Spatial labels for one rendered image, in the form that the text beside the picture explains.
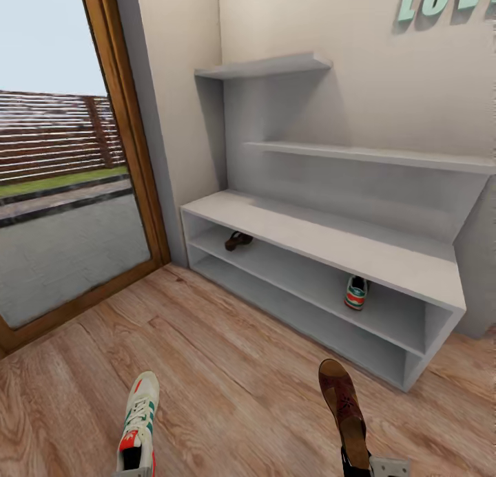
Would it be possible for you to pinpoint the gym shoe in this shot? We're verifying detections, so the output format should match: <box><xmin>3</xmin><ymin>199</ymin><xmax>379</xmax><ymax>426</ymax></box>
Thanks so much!
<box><xmin>345</xmin><ymin>274</ymin><xmax>370</xmax><ymax>310</ymax></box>
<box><xmin>117</xmin><ymin>370</ymin><xmax>160</xmax><ymax>477</ymax></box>

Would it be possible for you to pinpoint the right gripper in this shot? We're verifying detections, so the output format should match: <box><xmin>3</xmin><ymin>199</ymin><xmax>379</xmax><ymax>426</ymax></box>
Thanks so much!
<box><xmin>341</xmin><ymin>447</ymin><xmax>371</xmax><ymax>477</ymax></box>

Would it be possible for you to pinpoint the sandal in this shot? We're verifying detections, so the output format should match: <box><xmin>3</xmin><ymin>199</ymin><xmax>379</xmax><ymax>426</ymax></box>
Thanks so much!
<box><xmin>318</xmin><ymin>358</ymin><xmax>370</xmax><ymax>469</ymax></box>
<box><xmin>225</xmin><ymin>231</ymin><xmax>253</xmax><ymax>251</ymax></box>

